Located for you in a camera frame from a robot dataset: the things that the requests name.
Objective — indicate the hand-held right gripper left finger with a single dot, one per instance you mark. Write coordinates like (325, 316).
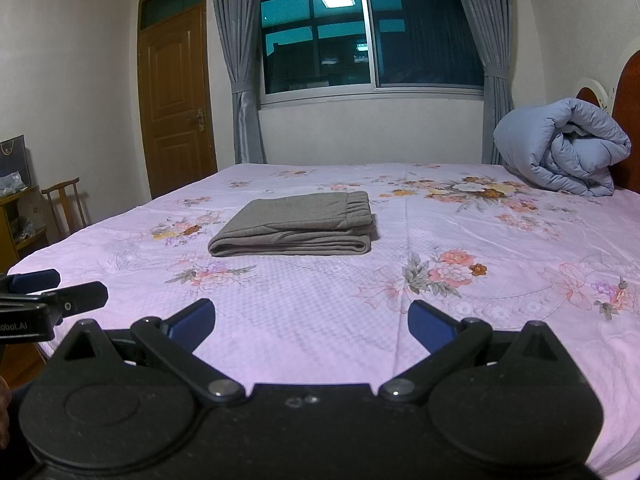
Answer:
(195, 322)

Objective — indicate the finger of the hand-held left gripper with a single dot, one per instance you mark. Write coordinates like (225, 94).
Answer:
(35, 280)
(82, 297)

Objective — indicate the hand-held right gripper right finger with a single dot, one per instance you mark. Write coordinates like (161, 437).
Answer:
(430, 327)

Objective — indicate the grey pants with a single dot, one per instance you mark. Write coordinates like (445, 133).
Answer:
(300, 225)

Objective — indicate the wooden cabinet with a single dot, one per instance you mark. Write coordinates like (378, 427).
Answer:
(10, 230)

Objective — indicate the bed with floral pink sheet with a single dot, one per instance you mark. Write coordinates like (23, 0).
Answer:
(350, 280)

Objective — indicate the wooden chair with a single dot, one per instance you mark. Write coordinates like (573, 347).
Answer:
(62, 190)

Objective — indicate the grey paper bag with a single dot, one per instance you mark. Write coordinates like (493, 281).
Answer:
(15, 155)

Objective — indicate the brown wooden door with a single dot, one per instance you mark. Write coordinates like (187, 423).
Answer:
(175, 110)

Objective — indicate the rolled light blue quilt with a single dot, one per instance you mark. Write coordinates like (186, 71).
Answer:
(550, 145)

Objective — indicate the grey curtain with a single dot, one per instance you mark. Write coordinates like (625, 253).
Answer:
(490, 35)
(240, 60)

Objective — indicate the sliding glass window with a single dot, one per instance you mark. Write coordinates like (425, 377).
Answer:
(370, 40)

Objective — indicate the red wooden headboard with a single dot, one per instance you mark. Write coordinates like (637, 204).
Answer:
(627, 95)

